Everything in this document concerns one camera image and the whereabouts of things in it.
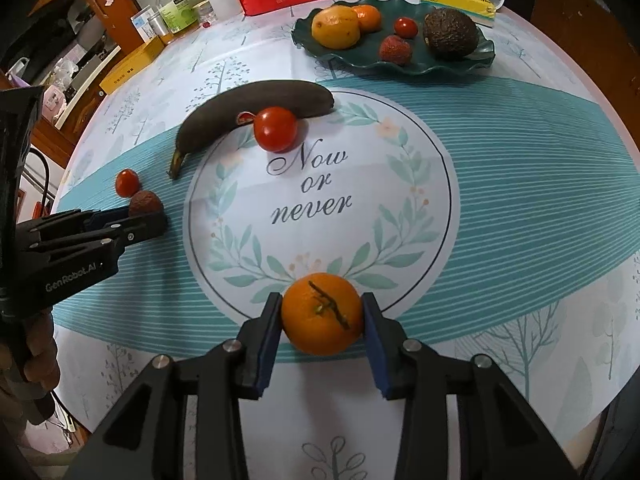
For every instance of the dark brown avocado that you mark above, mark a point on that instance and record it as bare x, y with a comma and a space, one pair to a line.
450, 32

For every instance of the white blue carton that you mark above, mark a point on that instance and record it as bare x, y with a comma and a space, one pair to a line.
142, 22

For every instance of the overripe brown banana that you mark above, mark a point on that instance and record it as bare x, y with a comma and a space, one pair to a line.
225, 110

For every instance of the brown wooden shelf unit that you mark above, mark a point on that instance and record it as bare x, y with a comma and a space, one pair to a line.
575, 20

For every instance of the red cherry tomato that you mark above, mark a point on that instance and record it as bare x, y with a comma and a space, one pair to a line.
274, 129
126, 183
406, 28

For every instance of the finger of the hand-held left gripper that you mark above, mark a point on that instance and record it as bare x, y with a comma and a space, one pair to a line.
145, 227
107, 216

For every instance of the small glass jar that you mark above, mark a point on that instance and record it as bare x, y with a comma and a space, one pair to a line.
206, 14

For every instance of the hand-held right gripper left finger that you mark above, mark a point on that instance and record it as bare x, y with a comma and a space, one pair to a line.
267, 347

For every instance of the dark green scalloped plate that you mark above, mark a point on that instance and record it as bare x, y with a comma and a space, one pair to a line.
360, 57

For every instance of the green label glass bottle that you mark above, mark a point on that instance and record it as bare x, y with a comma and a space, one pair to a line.
177, 10

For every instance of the small silver can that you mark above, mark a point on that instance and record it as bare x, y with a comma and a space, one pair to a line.
161, 27

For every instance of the teal striped placemat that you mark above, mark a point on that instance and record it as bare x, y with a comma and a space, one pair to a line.
500, 185

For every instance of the flat yellow box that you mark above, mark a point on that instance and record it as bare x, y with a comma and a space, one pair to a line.
130, 65

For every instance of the small orange mandarin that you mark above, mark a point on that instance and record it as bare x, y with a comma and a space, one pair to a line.
371, 17

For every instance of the person's left hand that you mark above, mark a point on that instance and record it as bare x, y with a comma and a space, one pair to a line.
42, 355

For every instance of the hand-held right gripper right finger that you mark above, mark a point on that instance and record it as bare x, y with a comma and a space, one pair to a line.
376, 357

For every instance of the stemmed orange mandarin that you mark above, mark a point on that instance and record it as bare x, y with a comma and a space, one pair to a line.
320, 325

